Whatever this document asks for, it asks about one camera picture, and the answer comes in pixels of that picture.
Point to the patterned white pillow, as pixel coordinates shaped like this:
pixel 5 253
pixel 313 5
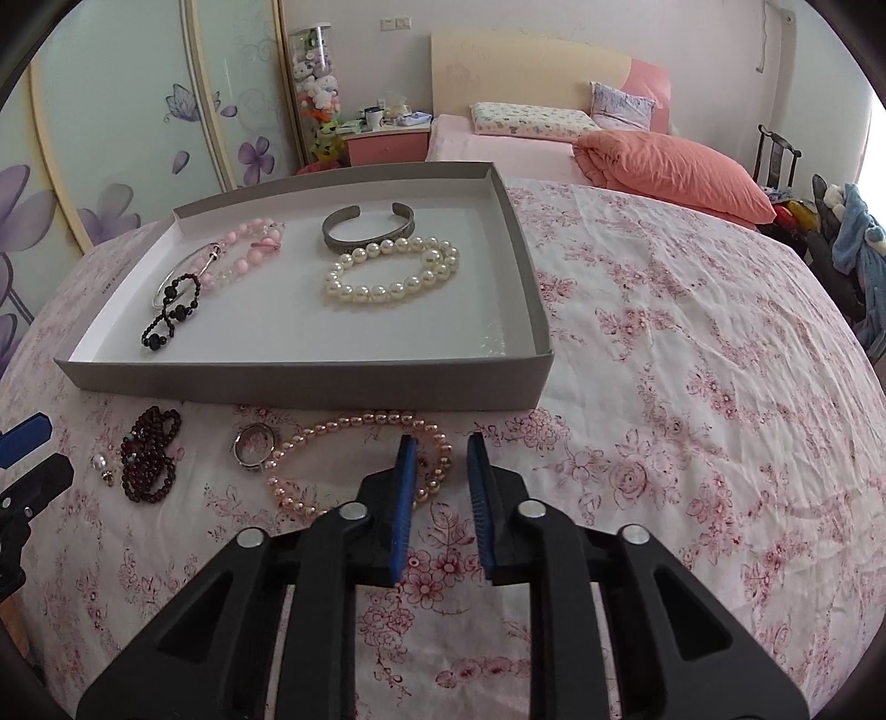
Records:
pixel 533 123

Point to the white plush toy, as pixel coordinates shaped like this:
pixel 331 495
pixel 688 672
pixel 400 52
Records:
pixel 835 197

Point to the orange folded duvet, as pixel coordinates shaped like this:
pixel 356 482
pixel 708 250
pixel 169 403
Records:
pixel 671 173

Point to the pink and white nightstand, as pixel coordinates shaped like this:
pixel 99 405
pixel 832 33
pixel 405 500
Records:
pixel 384 147

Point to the thin silver bangle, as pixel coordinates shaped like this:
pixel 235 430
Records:
pixel 166 282

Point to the white pearl earring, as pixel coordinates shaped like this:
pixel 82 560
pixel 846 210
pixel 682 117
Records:
pixel 100 460

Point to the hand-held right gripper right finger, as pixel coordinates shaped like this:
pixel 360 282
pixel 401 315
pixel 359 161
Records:
pixel 481 512

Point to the cream and pink headboard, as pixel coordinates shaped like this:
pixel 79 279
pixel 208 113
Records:
pixel 519 69

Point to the grey cardboard tray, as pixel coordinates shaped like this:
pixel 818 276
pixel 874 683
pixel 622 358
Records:
pixel 415 318

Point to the grey chair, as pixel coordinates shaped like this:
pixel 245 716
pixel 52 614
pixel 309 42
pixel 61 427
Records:
pixel 827 256

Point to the red and yellow toy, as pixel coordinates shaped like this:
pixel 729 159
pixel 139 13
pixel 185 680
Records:
pixel 792 213

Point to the floral sliding-door wardrobe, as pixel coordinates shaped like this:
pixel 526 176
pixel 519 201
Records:
pixel 124 104

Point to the lilac printed pillow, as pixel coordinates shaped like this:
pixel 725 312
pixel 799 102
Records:
pixel 623 107

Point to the pink bed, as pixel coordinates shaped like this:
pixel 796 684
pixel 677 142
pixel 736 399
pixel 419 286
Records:
pixel 498 149

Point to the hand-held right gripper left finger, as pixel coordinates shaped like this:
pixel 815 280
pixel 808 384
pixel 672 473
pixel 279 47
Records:
pixel 405 512

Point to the clear tube of plush toys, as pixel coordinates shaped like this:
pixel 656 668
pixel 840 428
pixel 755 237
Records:
pixel 317 83

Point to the blue fleece garment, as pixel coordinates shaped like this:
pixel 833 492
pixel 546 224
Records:
pixel 865 263

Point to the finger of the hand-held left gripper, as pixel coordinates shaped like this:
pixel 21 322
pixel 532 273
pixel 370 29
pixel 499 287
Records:
pixel 38 484
pixel 24 439

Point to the dark wooden chair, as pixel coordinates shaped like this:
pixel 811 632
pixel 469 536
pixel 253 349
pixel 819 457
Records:
pixel 775 156

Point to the white wall switch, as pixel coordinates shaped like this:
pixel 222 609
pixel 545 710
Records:
pixel 396 23

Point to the air conditioner pipe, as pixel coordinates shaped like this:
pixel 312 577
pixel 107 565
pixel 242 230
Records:
pixel 764 34

